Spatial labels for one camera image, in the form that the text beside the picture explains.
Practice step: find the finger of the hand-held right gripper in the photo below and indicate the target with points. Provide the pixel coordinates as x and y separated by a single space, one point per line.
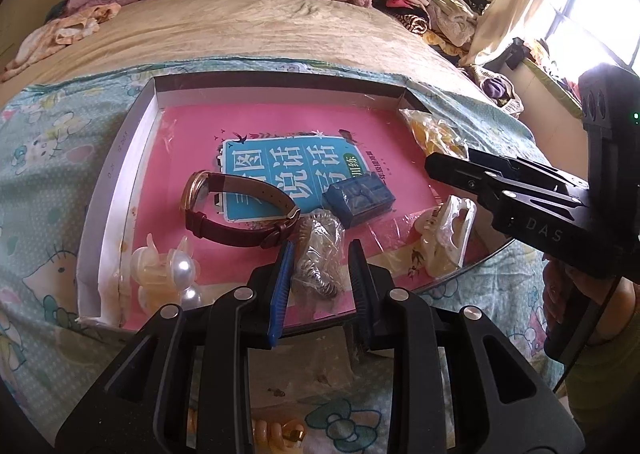
450 167
530 167

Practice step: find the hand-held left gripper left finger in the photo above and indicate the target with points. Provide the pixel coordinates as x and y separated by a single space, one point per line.
281 294

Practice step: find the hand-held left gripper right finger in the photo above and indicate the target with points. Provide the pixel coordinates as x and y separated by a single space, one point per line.
360 294

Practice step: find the yellow hair clip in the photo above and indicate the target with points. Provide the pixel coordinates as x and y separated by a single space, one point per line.
435 133

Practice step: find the cream white hair claw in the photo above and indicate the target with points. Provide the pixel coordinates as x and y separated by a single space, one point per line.
445 244

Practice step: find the brown leather wrist watch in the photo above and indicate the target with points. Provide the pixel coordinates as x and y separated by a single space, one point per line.
225 232

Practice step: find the blue small packet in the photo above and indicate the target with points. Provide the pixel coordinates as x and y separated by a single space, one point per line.
357 200

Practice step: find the pearl hair claw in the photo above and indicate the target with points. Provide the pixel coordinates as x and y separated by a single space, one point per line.
180 266

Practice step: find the grey cardboard box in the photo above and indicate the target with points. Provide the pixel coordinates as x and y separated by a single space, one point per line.
125 158

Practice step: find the person's right forearm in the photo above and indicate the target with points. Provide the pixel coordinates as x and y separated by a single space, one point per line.
610 364

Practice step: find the person's right hand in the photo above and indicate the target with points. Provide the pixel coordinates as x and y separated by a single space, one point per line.
551 294

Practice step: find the white earring card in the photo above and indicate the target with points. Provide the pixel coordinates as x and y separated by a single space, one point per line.
300 364

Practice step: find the purple cloth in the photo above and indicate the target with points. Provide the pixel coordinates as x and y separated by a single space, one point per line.
495 86

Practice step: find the beige ribbed hair clip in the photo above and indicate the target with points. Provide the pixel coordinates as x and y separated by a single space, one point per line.
270 434

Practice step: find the pile of mixed clothes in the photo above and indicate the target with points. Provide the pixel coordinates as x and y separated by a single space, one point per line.
435 8

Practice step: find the pink book with blue label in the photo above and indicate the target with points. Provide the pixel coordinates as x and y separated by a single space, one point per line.
200 133

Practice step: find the beige bedspread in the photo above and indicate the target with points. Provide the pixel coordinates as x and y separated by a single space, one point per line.
250 23

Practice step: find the cat print light blue blanket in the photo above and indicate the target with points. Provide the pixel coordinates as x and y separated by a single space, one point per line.
50 158

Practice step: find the cream pink garment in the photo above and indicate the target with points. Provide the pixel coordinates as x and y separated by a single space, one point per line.
60 33

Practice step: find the black bracket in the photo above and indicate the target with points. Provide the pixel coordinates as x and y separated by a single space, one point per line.
517 53

